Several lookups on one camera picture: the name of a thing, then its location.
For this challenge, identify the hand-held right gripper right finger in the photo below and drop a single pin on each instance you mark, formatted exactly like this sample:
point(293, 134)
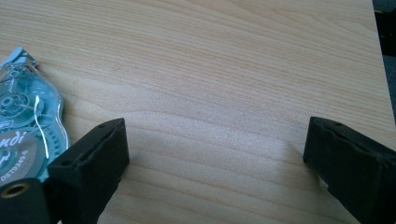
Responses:
point(351, 161)

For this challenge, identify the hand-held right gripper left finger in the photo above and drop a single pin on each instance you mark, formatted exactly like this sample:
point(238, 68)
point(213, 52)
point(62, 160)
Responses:
point(88, 165)

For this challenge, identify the light blue correction tape dispenser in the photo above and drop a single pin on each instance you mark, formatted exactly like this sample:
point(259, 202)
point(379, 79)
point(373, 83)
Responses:
point(25, 124)

